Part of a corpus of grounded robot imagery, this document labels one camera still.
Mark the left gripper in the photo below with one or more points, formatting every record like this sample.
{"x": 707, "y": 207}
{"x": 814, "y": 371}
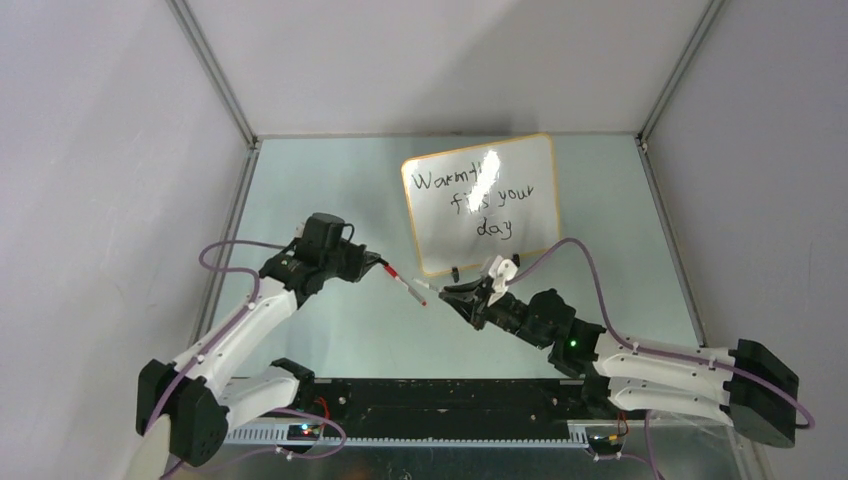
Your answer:
{"x": 358, "y": 257}

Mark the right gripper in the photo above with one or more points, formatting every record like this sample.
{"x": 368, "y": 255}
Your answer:
{"x": 472, "y": 304}

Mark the red capped marker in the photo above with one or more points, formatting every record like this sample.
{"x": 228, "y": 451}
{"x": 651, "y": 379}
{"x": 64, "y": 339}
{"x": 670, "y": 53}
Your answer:
{"x": 419, "y": 298}

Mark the black whiteboard marker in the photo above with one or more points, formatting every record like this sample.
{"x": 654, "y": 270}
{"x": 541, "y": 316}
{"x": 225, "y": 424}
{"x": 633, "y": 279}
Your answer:
{"x": 428, "y": 285}

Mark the yellow framed whiteboard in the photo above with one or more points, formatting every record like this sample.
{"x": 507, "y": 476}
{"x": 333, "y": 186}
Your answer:
{"x": 471, "y": 203}

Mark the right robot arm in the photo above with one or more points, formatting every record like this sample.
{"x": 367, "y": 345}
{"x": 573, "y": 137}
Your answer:
{"x": 746, "y": 387}

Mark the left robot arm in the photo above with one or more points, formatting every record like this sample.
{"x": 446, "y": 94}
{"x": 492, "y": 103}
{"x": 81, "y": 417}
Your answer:
{"x": 186, "y": 407}

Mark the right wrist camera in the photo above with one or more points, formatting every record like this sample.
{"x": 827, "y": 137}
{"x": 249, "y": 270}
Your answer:
{"x": 498, "y": 272}

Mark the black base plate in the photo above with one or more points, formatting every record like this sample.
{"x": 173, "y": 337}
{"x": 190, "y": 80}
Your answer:
{"x": 447, "y": 410}

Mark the aluminium frame rail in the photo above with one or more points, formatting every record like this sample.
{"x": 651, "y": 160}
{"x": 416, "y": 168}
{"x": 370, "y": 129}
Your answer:
{"x": 188, "y": 22}

